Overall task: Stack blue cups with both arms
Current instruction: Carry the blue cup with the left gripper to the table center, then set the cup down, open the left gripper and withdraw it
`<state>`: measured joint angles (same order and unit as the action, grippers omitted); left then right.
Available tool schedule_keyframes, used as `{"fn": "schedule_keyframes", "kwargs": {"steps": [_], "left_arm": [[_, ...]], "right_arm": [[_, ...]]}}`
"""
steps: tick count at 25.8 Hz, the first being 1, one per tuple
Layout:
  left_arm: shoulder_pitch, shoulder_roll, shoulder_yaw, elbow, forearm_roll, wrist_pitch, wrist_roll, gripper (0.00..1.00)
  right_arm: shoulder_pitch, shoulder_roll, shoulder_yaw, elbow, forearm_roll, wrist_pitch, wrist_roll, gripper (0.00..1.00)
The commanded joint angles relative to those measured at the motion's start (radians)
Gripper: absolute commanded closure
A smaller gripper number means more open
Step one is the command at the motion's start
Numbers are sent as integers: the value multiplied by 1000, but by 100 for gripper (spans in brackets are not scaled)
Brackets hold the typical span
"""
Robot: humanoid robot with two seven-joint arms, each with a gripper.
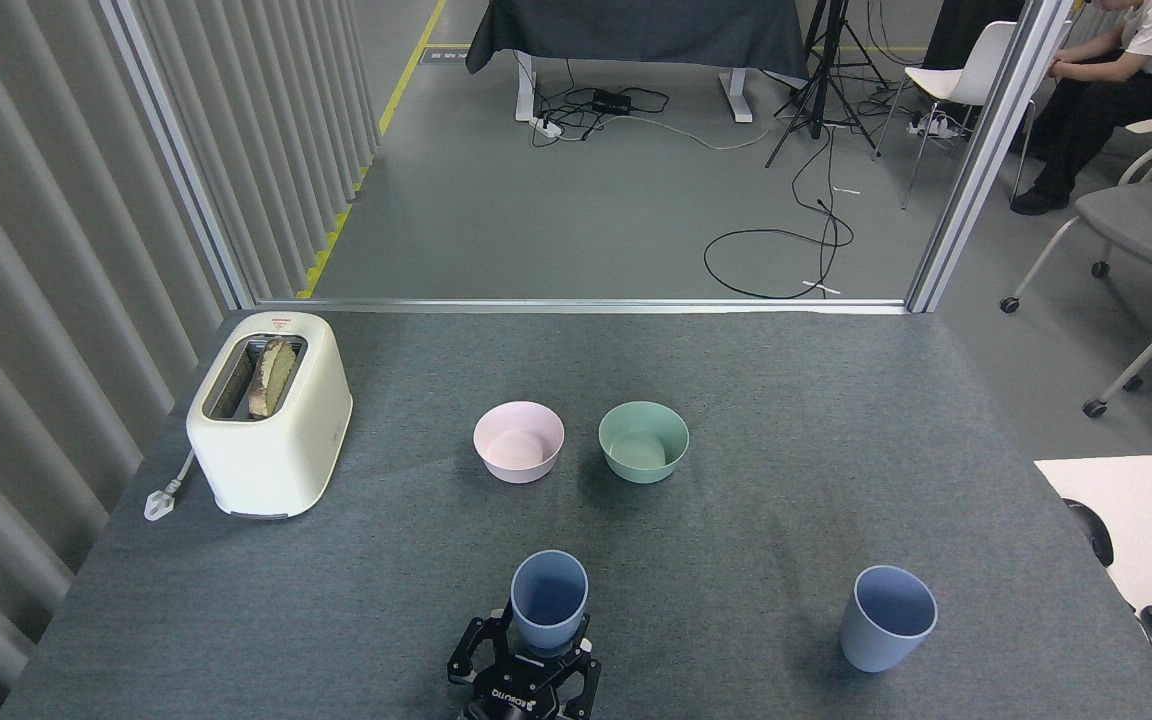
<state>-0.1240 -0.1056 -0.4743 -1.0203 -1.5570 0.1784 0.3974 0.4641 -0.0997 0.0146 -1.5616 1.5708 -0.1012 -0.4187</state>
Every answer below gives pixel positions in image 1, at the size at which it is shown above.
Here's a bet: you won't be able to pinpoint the light blue cup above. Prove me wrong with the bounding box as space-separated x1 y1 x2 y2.
840 565 938 674

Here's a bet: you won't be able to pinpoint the white floor cable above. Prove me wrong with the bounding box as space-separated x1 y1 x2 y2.
586 112 775 152

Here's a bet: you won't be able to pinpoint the white desk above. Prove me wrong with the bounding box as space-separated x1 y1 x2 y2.
1034 453 1152 616

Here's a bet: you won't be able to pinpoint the white toaster cable with plug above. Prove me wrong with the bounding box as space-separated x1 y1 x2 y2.
143 448 199 523

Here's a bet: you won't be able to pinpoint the white plastic chair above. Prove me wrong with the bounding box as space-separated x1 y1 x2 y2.
872 20 1037 211

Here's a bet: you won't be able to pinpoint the black round object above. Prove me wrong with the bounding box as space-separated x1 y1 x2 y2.
1063 498 1115 568

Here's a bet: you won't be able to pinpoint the cream white toaster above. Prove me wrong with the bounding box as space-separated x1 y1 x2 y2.
186 311 353 520

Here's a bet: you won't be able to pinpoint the silver frame rail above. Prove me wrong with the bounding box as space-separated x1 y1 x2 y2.
254 297 912 316

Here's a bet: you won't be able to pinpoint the tangled black cables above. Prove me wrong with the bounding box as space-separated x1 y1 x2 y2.
533 58 672 147

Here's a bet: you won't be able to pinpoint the black tripod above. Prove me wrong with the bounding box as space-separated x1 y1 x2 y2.
764 0 892 169

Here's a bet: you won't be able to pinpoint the person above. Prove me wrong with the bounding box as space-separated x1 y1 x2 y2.
1011 0 1152 216

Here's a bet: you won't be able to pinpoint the black cloth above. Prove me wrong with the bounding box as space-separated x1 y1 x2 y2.
921 0 1027 73

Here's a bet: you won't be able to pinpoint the green bowl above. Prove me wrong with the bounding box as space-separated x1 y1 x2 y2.
598 401 690 485

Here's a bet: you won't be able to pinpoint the dark grey table cloth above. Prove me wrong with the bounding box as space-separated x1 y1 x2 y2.
465 0 810 83

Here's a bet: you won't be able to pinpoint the toasted bread slice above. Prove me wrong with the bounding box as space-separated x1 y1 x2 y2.
247 338 299 421

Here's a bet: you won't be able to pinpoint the dark blue cup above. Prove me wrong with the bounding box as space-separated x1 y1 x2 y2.
510 549 590 656

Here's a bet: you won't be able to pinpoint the black floor cable loop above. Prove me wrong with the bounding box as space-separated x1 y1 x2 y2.
703 130 855 301

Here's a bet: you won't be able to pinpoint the pink bowl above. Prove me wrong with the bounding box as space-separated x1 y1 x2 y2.
473 401 566 485

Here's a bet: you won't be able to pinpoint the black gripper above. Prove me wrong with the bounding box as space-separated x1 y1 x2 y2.
447 612 603 720

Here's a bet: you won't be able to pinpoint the white table leg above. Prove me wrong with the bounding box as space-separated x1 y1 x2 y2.
514 50 538 123
719 68 754 125

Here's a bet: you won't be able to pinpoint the silver frame post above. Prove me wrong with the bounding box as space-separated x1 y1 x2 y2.
904 0 1077 315
99 0 259 311

